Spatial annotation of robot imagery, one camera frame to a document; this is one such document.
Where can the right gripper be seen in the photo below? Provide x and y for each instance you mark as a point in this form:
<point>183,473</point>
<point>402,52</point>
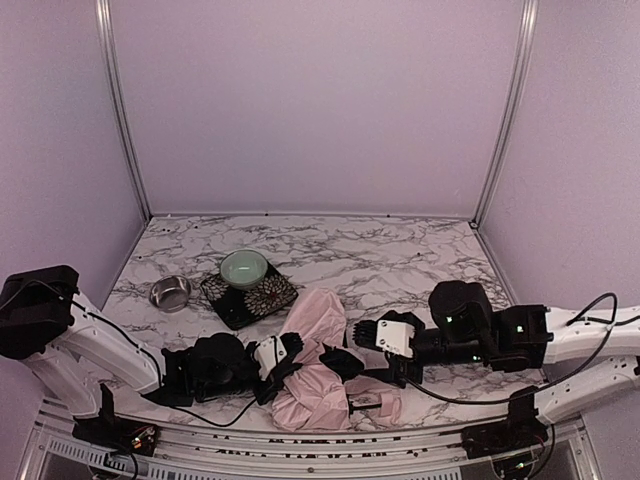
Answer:
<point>388,369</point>

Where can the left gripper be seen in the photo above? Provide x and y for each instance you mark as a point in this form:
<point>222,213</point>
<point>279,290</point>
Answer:
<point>273,375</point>

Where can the pink and black umbrella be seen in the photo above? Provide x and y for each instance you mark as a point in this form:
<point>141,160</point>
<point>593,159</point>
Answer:
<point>320,394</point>

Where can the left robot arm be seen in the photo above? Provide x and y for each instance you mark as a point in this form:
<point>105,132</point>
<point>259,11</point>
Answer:
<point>48,325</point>

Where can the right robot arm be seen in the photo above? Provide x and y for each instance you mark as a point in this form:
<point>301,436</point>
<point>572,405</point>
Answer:
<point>521,337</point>

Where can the black floral square plate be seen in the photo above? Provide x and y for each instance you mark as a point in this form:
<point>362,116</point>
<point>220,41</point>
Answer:
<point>240,308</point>

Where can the green ceramic bowl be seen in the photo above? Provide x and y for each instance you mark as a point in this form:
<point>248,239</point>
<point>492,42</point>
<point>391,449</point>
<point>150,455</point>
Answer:
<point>243,269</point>

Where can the small steel bowl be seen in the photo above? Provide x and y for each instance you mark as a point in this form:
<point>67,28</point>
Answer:
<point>170,294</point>

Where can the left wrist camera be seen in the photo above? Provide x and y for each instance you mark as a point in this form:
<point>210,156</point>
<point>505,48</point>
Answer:
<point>268,354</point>

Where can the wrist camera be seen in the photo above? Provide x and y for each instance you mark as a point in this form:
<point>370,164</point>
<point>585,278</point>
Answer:
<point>393,333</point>
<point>268,354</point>

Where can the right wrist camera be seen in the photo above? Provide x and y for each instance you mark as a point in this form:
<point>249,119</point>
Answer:
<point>393,333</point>

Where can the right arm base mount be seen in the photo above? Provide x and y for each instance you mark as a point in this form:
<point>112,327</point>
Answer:
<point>502,436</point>

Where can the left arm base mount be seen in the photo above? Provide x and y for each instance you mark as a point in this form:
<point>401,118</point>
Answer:
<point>124,435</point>

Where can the front aluminium rail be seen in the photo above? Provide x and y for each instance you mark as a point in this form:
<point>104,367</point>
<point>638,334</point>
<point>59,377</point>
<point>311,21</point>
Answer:
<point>203,452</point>

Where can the right aluminium frame post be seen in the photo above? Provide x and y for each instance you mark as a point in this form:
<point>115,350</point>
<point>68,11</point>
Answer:
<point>521,65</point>

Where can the aluminium frame post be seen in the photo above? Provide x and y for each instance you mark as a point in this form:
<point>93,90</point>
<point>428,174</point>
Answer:
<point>521,65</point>
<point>108,46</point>

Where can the left aluminium frame post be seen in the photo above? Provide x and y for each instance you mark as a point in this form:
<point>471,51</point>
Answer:
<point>108,46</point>

